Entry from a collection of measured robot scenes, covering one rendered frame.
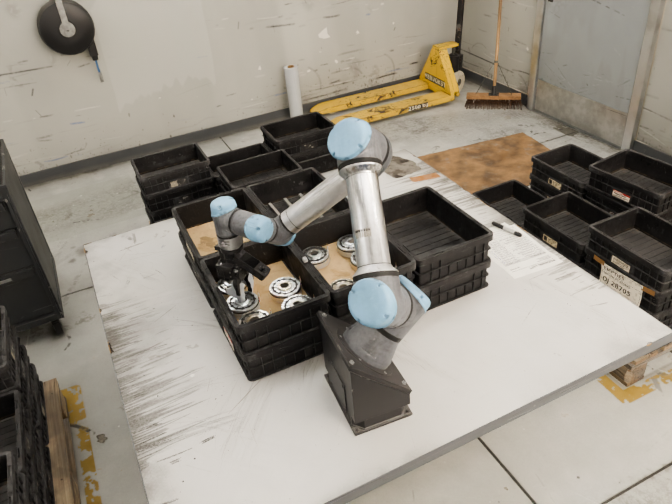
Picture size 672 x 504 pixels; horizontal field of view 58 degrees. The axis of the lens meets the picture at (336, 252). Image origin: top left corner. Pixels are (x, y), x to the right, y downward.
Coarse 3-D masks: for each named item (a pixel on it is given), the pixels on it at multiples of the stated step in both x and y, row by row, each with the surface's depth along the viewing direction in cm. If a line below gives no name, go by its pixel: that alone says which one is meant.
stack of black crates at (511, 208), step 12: (516, 180) 338; (480, 192) 331; (492, 192) 336; (504, 192) 340; (516, 192) 340; (528, 192) 330; (492, 204) 339; (504, 204) 338; (516, 204) 337; (528, 204) 334; (516, 216) 327
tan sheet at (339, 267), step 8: (328, 248) 217; (336, 248) 216; (336, 256) 212; (328, 264) 209; (336, 264) 208; (344, 264) 208; (320, 272) 205; (328, 272) 205; (336, 272) 204; (344, 272) 204; (352, 272) 204; (328, 280) 201
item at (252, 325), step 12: (204, 264) 197; (312, 276) 187; (216, 288) 186; (324, 288) 181; (312, 300) 177; (324, 300) 179; (228, 312) 176; (276, 312) 174; (288, 312) 175; (300, 312) 177; (252, 324) 171; (264, 324) 173
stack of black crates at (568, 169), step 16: (544, 160) 342; (560, 160) 347; (576, 160) 345; (592, 160) 334; (544, 176) 332; (560, 176) 320; (576, 176) 335; (544, 192) 336; (560, 192) 324; (576, 192) 315
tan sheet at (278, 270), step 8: (272, 264) 211; (280, 264) 211; (272, 272) 207; (280, 272) 207; (288, 272) 207; (256, 280) 204; (264, 280) 204; (272, 280) 204; (256, 288) 201; (264, 288) 200; (264, 296) 197; (264, 304) 193; (272, 304) 193; (280, 304) 193; (272, 312) 190
